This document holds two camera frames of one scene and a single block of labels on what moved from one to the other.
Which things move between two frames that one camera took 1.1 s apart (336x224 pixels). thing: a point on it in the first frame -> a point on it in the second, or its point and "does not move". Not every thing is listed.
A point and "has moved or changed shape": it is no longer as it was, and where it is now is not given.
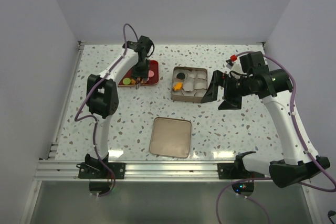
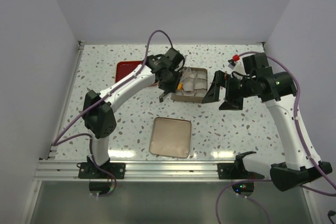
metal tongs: (137, 83) has moved or changed shape
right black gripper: (230, 102) does not move
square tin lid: (170, 137) does not move
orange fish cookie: (178, 86) does not move
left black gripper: (143, 74) -> (171, 88)
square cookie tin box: (189, 84) does not move
